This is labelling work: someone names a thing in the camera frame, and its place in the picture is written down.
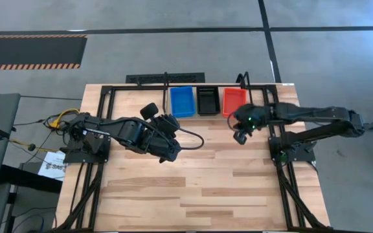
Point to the black desk foot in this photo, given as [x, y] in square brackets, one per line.
[28, 179]

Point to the red plastic basket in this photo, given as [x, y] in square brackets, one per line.
[232, 100]

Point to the black aluminium table frame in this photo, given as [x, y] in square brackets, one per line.
[125, 87]

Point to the blue plastic basket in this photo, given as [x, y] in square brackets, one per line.
[182, 103]

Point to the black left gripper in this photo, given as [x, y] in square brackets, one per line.
[164, 139]

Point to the black plastic basket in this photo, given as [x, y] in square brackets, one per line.
[208, 102]

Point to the wooden shelf with black frame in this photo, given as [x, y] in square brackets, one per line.
[212, 117]

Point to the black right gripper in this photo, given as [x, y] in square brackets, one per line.
[251, 118]

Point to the white printed paper sheet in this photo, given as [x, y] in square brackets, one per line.
[52, 168]

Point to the black perforated floor grate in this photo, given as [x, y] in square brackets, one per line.
[147, 78]

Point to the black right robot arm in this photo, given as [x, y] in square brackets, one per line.
[319, 115]

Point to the black hazard-striped floor mat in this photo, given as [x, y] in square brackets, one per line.
[28, 51]

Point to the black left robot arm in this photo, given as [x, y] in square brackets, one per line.
[108, 129]

